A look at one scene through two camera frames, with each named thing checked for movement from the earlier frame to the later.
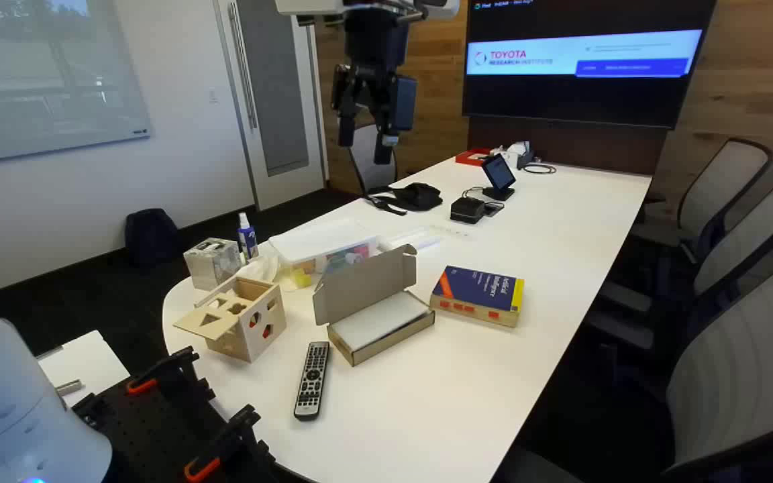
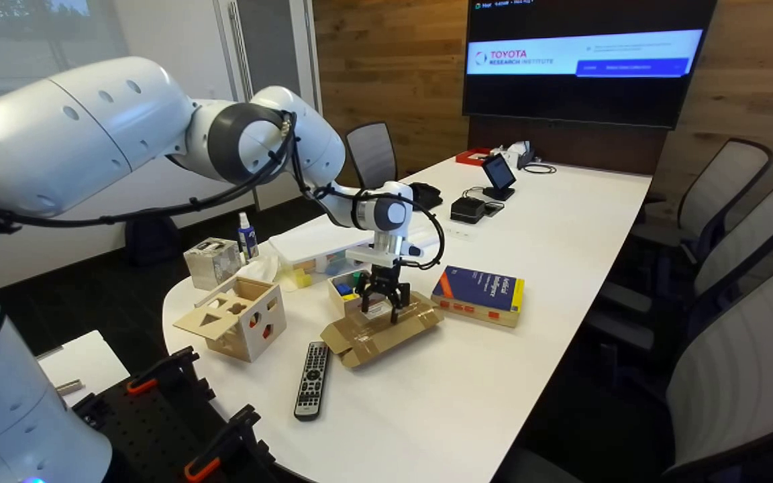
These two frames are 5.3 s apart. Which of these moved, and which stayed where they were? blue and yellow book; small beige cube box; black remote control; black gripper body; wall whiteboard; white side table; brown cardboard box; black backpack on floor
Moved: black gripper body; brown cardboard box
Stayed: wall whiteboard; small beige cube box; black backpack on floor; white side table; blue and yellow book; black remote control
